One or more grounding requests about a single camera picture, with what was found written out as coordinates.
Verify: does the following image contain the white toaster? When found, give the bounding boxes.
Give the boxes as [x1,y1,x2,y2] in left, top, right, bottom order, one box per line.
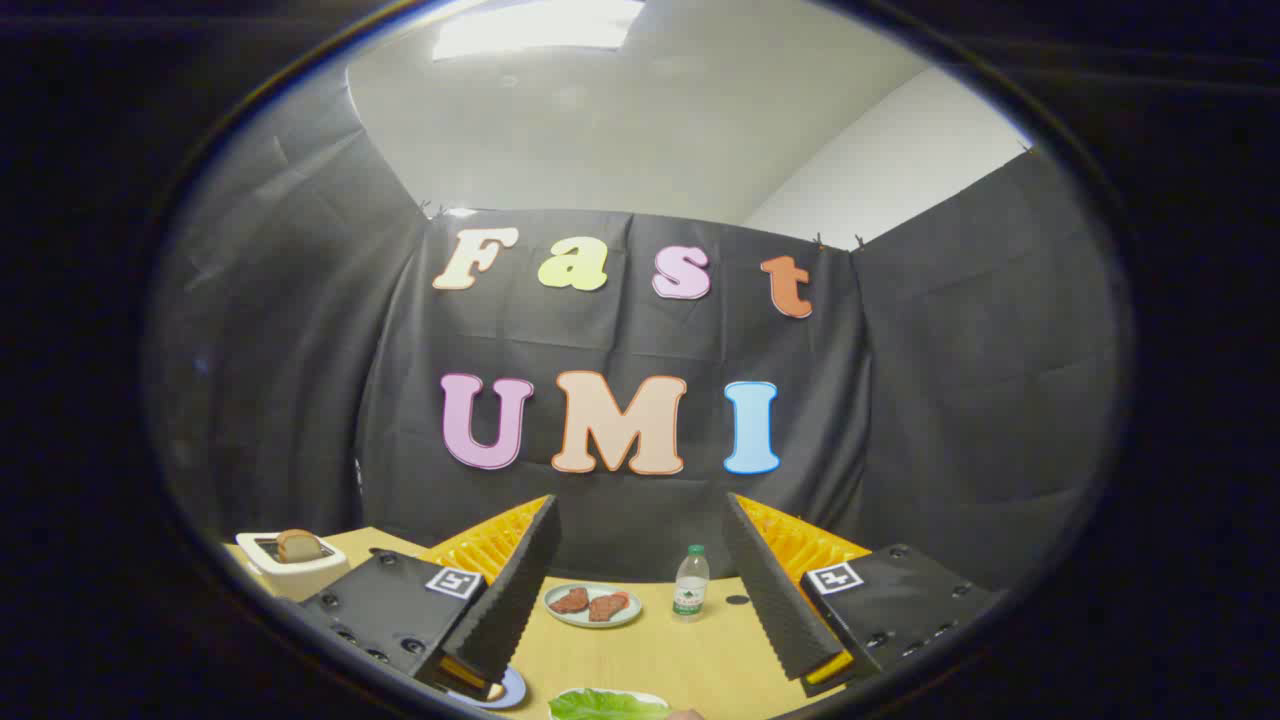
[235,530,351,601]

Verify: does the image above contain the green lettuce leaf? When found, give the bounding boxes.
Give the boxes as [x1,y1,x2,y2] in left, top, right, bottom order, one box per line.
[548,688,671,720]

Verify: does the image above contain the ceiling light panel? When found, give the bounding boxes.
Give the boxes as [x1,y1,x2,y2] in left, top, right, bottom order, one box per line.
[432,0,646,61]

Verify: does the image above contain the black backdrop cloth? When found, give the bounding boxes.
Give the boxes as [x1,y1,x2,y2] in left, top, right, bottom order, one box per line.
[150,60,1126,601]

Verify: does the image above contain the blue plate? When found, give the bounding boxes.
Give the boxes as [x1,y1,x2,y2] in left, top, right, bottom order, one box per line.
[447,665,528,711]

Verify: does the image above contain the pale green oval plate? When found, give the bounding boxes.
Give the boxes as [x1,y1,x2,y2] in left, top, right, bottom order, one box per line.
[545,583,643,629]

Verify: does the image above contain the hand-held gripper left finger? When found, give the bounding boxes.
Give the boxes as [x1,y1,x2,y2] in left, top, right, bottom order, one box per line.
[298,493,563,703]

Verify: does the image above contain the clear water bottle green cap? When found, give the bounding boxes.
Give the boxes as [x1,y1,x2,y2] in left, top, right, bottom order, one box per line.
[673,545,711,623]

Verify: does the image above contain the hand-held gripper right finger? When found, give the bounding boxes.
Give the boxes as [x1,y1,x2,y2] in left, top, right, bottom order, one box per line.
[722,491,1006,699]

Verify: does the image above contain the white oval plate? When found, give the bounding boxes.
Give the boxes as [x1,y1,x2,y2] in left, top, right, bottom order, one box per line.
[560,687,671,707]

